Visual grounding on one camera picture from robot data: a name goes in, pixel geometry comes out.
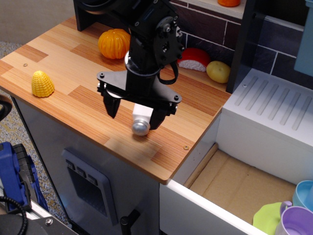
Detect black cable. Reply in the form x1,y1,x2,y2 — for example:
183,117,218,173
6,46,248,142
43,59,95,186
0,195,28,235

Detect grey toy oven door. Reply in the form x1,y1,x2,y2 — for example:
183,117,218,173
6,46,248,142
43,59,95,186
62,149,117,226

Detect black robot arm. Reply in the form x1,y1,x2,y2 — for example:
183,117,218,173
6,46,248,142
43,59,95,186
74,0,184,130

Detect yellow toy corn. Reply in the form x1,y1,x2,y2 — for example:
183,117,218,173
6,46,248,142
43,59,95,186
31,70,55,97

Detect wooden upper shelf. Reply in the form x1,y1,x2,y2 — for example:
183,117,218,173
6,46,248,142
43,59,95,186
190,0,246,19

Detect purple toy cup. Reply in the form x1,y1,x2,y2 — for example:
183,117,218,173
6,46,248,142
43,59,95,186
275,201,313,235

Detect yellow toy potato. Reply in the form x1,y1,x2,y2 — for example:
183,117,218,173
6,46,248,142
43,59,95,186
206,61,231,84

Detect white toy sink unit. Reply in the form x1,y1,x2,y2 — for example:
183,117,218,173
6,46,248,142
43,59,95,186
159,70,313,235

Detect light blue toy appliance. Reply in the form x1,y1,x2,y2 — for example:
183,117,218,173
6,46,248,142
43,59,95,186
294,0,313,76

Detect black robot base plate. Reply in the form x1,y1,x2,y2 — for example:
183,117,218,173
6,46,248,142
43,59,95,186
0,214,77,235

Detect orange toy on shelf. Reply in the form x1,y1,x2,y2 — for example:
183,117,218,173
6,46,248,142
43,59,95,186
217,0,241,7

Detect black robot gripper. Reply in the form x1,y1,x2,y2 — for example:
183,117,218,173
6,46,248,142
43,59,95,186
97,53,181,130

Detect white salt shaker silver cap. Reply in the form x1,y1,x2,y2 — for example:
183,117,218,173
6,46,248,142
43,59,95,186
132,103,153,136

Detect black oven door handle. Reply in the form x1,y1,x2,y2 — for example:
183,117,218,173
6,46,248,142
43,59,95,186
120,209,140,235

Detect light blue toy cup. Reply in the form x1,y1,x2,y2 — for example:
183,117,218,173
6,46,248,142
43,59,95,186
292,180,313,211

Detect black hose at left edge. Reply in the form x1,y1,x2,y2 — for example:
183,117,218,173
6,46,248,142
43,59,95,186
0,94,13,122

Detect green toy plate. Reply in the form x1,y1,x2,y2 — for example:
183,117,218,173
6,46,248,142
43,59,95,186
252,202,282,235

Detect blue black clamp tool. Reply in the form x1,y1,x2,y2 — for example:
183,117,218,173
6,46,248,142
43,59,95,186
0,142,49,211

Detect orange toy pumpkin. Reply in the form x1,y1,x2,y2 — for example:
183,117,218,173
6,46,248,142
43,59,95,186
98,28,131,59

